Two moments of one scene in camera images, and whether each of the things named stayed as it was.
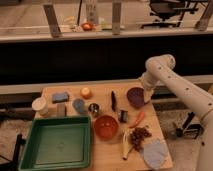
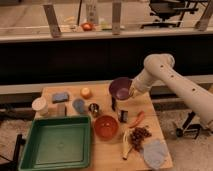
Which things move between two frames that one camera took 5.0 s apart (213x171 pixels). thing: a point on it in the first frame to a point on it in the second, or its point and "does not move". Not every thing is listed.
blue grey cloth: x=155 y=154 does not move
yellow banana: x=126 y=143 does not move
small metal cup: x=94 y=108 does not move
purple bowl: x=136 y=96 to x=120 y=87
